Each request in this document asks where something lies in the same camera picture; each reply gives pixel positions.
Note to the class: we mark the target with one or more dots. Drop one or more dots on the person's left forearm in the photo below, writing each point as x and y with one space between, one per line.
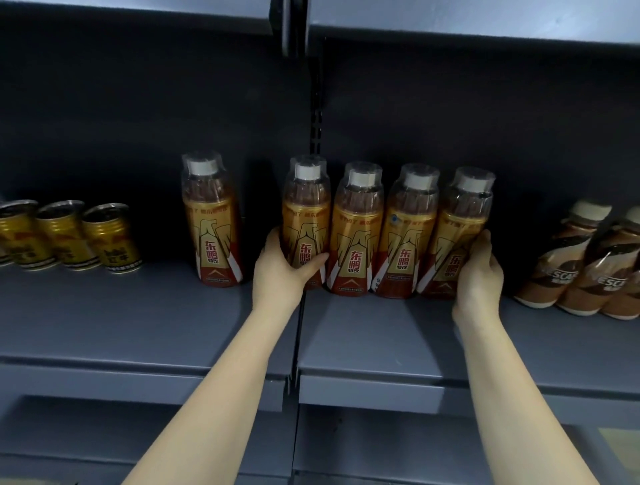
210 409

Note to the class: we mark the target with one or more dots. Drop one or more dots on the dark grey metal shelf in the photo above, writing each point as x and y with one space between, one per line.
125 315

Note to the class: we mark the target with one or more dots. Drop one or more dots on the person's right hand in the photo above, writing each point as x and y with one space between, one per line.
480 290

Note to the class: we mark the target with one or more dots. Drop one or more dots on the person's left hand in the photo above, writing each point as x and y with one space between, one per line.
275 280

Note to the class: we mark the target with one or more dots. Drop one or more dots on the person's right forearm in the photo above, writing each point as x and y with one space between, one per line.
525 409

